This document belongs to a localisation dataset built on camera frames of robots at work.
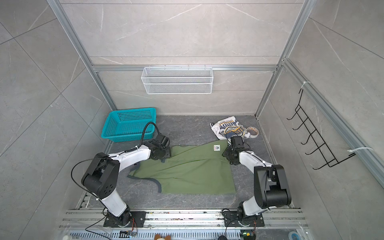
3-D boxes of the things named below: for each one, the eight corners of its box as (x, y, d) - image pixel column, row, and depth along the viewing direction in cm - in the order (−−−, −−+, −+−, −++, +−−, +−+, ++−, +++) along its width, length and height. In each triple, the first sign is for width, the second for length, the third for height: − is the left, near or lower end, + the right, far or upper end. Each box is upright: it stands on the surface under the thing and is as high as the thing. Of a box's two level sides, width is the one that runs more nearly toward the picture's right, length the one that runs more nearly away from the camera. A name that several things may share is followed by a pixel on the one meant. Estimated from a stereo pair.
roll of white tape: (250, 138, 109) (252, 135, 106) (246, 129, 114) (247, 127, 111) (259, 136, 110) (261, 134, 107) (254, 128, 115) (255, 125, 112)
